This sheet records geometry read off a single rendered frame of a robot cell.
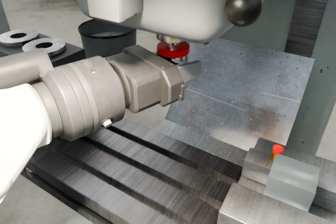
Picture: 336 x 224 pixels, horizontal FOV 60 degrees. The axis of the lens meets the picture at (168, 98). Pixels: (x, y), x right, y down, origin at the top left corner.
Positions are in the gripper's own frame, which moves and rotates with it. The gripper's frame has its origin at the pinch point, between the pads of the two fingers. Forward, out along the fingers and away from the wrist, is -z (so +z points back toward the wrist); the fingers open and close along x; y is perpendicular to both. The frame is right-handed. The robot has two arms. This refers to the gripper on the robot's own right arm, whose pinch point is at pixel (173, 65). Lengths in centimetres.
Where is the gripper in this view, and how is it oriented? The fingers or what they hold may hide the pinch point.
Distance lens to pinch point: 43.5
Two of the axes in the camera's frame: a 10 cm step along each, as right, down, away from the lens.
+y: -0.1, 8.4, 5.4
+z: -7.8, 3.3, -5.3
